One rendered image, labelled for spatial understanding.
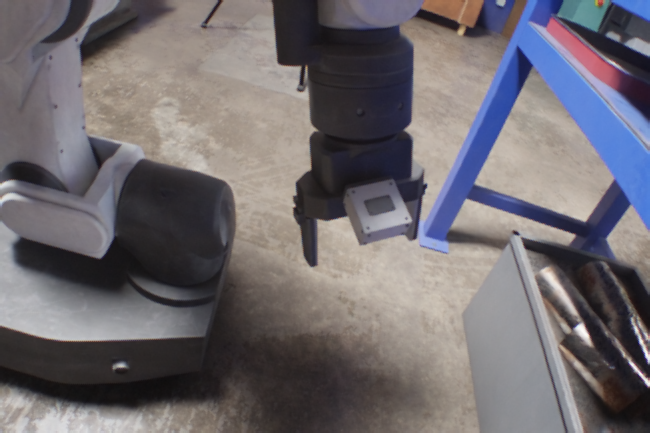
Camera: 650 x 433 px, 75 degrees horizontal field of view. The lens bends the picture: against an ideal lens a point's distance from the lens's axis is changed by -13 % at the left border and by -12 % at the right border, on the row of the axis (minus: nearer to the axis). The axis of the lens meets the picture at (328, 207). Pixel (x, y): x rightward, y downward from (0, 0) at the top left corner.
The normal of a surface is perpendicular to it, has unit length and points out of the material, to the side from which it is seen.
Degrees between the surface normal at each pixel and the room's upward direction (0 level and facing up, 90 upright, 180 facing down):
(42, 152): 90
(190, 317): 0
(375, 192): 24
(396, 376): 0
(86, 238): 90
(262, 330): 0
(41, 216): 90
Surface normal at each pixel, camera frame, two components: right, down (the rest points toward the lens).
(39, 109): -0.04, 0.59
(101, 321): 0.26, -0.77
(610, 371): -0.51, -0.47
